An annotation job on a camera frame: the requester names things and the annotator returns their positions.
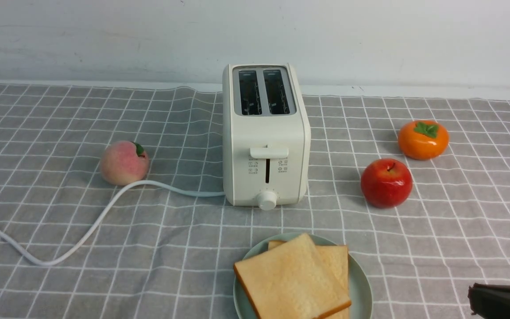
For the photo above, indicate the toast slice slot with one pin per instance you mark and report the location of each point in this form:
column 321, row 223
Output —
column 336, row 258
column 291, row 281

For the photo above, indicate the pink peach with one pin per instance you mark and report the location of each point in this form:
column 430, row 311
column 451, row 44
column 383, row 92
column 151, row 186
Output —
column 124, row 162

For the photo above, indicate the orange persimmon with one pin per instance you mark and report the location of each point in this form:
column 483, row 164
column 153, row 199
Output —
column 423, row 140

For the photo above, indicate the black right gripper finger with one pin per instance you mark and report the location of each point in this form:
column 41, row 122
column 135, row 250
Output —
column 489, row 301

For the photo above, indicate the white two-slot toaster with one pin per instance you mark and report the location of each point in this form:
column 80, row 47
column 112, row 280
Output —
column 265, row 136

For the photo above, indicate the light green plate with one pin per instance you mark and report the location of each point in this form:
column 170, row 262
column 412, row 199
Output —
column 353, row 277

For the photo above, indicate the grey checked tablecloth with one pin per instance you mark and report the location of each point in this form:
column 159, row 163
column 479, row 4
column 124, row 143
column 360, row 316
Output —
column 162, row 255

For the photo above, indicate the red apple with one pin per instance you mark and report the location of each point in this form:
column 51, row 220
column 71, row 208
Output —
column 386, row 183

